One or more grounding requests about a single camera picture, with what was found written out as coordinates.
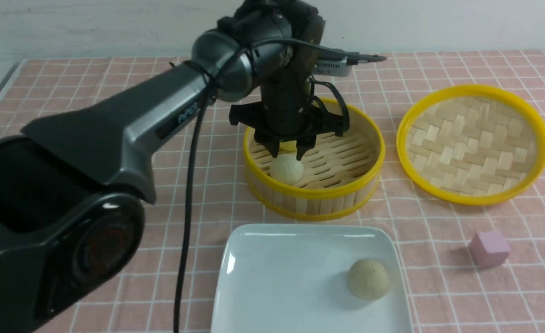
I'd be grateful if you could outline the white square plate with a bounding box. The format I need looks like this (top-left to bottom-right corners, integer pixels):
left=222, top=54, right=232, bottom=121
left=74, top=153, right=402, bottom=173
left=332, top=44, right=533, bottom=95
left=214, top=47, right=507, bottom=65
left=210, top=224, right=414, bottom=333

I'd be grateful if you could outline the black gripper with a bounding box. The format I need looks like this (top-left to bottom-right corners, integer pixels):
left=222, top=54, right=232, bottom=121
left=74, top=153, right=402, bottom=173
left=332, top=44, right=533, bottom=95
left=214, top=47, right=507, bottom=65
left=229, top=79, right=350, bottom=161

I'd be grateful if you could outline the white bun from basket front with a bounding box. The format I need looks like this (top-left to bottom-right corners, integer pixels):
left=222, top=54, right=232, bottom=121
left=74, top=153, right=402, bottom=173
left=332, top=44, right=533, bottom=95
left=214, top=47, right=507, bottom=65
left=269, top=154, right=304, bottom=185

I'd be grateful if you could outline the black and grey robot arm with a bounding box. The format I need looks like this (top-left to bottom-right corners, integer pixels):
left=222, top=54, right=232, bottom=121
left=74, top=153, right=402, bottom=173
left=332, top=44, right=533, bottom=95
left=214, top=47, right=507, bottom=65
left=0, top=0, right=349, bottom=333

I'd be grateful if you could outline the yellow-rimmed bamboo steamer basket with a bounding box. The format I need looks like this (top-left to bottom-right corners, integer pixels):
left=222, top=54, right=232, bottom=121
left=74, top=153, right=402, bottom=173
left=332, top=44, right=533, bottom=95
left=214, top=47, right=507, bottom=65
left=243, top=105, right=385, bottom=221

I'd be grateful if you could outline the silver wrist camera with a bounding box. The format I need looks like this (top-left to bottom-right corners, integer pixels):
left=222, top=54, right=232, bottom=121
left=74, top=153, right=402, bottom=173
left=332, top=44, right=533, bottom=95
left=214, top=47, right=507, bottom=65
left=311, top=57, right=352, bottom=77

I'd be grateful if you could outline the yellow steamed bun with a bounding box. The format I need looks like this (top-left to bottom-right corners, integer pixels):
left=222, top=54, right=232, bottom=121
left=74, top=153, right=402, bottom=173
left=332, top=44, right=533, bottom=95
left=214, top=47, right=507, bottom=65
left=279, top=141, right=297, bottom=152

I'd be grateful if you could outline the white bun from basket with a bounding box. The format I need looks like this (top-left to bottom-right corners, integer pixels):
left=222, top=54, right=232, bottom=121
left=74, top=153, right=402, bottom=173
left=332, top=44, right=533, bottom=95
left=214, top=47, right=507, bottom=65
left=269, top=154, right=304, bottom=185
left=348, top=259, right=391, bottom=302

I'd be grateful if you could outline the pink cube block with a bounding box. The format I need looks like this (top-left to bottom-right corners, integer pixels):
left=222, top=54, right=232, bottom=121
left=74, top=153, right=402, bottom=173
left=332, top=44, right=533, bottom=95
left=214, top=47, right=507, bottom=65
left=467, top=230, right=511, bottom=269

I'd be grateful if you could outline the yellow-rimmed woven steamer lid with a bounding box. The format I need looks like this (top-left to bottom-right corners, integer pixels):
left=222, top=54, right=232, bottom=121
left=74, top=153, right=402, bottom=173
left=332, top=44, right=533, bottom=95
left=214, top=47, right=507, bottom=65
left=396, top=85, right=545, bottom=206

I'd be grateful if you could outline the pink checkered tablecloth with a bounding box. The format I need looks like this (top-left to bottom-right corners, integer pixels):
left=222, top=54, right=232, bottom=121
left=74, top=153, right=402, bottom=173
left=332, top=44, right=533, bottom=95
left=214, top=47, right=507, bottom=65
left=0, top=50, right=545, bottom=333

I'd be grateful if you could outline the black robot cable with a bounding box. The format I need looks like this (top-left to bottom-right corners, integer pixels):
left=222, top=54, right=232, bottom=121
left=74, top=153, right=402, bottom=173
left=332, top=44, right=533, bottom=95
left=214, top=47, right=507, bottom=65
left=173, top=38, right=387, bottom=333

